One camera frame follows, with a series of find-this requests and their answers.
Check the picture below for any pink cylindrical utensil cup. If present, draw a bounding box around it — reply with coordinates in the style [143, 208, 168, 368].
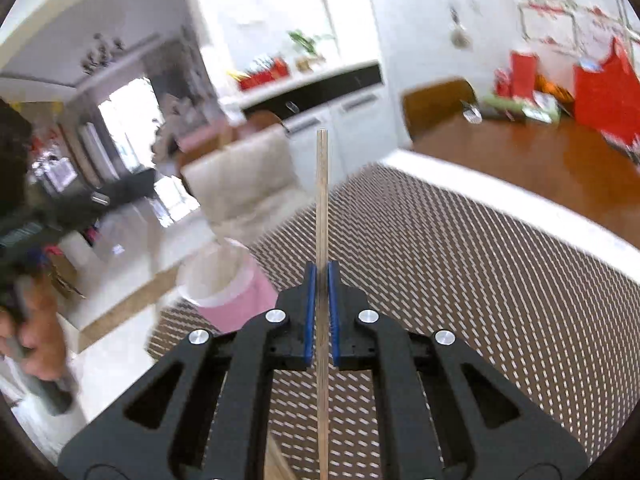
[176, 238, 278, 334]

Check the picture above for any person left hand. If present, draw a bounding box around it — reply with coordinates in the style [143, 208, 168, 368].
[1, 274, 67, 382]

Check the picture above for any brown polka dot tablecloth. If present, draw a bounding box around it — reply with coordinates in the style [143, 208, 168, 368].
[146, 161, 640, 480]

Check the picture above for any black chandelier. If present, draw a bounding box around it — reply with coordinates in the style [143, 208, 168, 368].
[80, 32, 126, 76]

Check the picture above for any wooden chair with cushion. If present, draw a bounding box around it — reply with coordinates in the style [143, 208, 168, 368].
[174, 110, 283, 174]

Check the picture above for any white black sideboard cabinet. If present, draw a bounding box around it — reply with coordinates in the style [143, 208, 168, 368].
[219, 60, 399, 192]

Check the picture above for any red gift box on cabinet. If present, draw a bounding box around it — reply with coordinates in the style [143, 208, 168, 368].
[231, 56, 291, 92]

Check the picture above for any brown wooden chair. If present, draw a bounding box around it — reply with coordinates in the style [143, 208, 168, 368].
[401, 78, 476, 141]

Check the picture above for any green tray on table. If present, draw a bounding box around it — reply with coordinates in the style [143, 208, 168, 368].
[480, 94, 561, 125]

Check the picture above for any small potted green plant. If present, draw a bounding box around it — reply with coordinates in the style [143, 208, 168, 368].
[288, 29, 332, 73]

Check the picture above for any red soda can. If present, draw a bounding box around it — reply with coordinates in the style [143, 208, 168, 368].
[494, 68, 512, 99]

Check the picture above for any red box on table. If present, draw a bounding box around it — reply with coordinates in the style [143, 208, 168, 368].
[510, 50, 538, 100]

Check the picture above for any red paper gift bag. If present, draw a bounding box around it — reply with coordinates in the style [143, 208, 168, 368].
[574, 37, 639, 151]

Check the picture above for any hanging silver wall ornament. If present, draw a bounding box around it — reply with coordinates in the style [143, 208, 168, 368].
[449, 6, 472, 50]

